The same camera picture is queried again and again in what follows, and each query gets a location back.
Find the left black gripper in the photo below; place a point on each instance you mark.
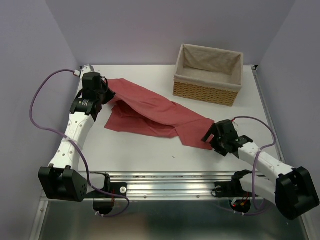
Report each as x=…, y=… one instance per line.
x=110, y=94

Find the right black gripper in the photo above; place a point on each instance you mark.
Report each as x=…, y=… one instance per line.
x=213, y=130

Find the red t shirt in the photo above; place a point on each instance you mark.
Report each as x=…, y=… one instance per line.
x=140, y=111

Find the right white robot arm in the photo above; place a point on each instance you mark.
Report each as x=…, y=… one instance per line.
x=290, y=189

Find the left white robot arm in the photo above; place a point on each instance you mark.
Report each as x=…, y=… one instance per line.
x=61, y=180

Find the wicker basket with liner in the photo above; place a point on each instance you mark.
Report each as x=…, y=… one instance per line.
x=208, y=74

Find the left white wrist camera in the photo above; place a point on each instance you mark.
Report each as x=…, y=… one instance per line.
x=87, y=69

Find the aluminium mounting rail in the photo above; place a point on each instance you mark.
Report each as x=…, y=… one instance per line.
x=170, y=186

